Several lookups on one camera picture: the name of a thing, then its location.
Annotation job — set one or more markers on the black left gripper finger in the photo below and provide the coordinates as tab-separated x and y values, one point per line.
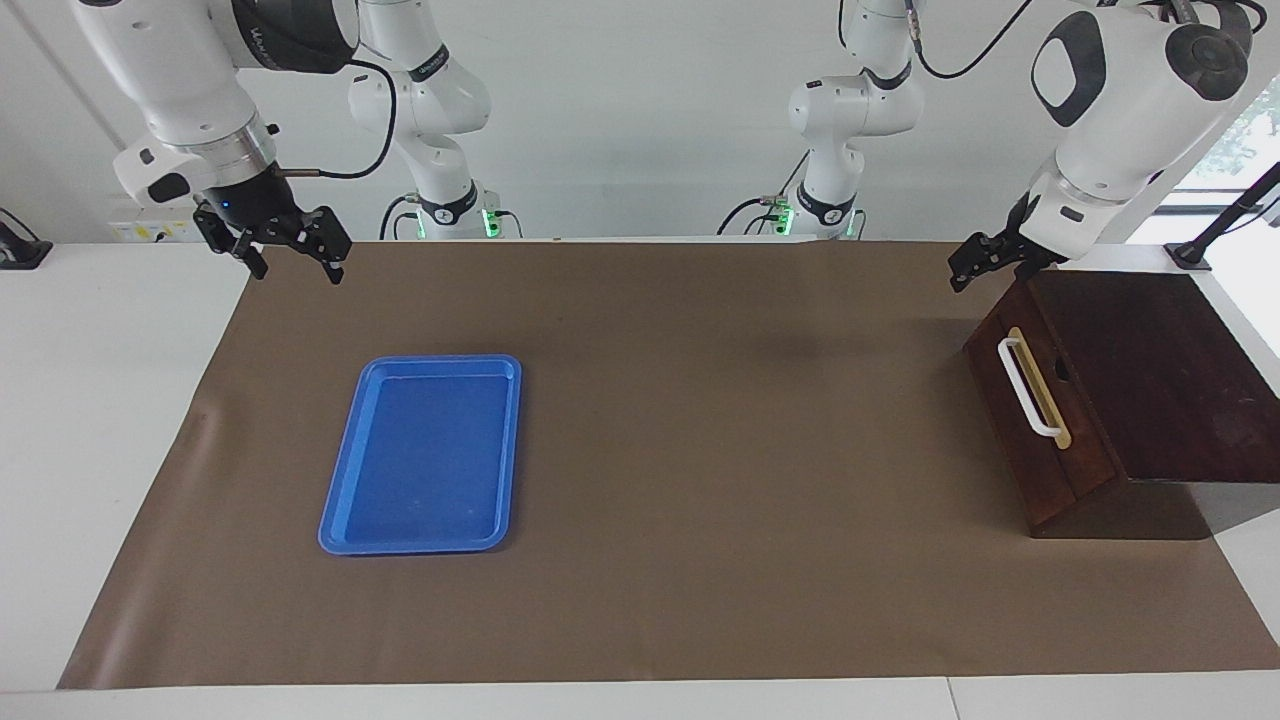
1000	248
968	262

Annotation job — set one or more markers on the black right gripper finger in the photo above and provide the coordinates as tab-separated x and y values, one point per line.
240	245
330	238

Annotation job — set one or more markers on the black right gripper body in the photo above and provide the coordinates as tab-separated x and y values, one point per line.
255	205

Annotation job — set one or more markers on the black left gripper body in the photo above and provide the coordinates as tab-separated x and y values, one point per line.
1030	245

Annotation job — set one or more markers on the wooden drawer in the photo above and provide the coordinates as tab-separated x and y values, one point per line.
1010	440

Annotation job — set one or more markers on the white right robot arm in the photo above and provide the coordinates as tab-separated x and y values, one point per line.
180	80

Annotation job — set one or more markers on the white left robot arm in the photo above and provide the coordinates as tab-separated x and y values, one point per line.
1120	110

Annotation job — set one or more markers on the dark wooden drawer cabinet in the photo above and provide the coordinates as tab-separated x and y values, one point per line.
1180	380

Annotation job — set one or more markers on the black clamp stand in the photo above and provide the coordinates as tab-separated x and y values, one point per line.
1190	255

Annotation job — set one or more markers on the window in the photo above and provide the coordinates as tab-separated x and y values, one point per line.
1235	140

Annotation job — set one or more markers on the blue plastic tray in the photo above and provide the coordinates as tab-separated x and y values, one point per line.
420	460

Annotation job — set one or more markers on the brown table mat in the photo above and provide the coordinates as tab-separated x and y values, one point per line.
700	450

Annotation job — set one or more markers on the white wall socket strip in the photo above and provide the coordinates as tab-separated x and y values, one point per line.
135	231

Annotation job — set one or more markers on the black desk mount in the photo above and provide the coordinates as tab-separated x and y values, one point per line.
20	250

